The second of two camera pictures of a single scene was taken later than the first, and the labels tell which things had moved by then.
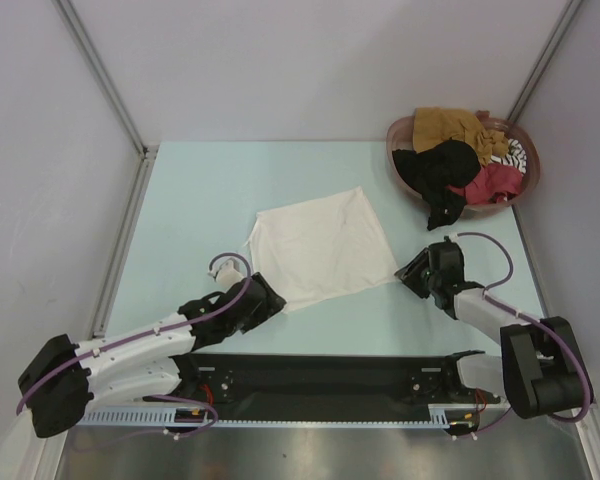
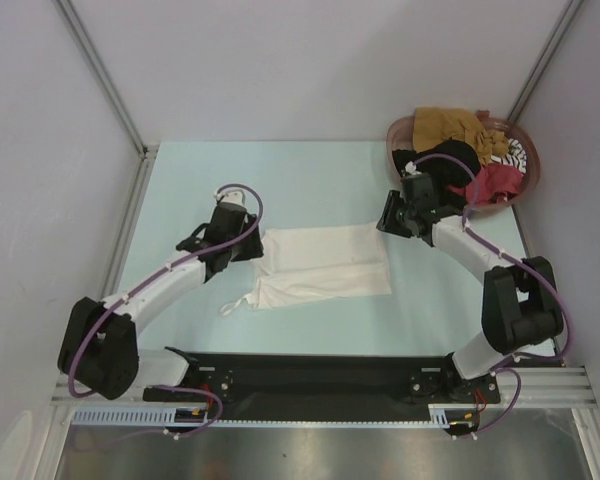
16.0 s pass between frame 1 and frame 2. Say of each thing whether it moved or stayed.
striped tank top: stayed
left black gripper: moved
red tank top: stayed
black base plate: stayed
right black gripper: moved
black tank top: stayed
